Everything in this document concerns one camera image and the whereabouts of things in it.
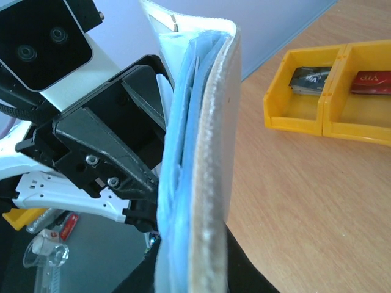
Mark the yellow bin with red cards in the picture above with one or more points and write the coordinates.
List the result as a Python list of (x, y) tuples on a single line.
[(351, 116)]

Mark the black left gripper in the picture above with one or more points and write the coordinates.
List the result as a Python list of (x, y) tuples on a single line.
[(112, 137)]

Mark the yellow bin with black cards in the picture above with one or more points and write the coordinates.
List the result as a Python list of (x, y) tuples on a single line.
[(285, 110)]

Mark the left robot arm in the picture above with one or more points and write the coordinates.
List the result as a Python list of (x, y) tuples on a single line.
[(26, 184)]

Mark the beige card holder wallet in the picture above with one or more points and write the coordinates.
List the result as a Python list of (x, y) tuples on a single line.
[(203, 59)]

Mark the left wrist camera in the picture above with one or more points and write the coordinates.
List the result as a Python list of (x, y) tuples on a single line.
[(47, 53)]

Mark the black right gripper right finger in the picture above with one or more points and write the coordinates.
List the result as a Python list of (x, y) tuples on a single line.
[(243, 276)]

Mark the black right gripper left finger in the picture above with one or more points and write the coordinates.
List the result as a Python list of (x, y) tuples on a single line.
[(142, 278)]

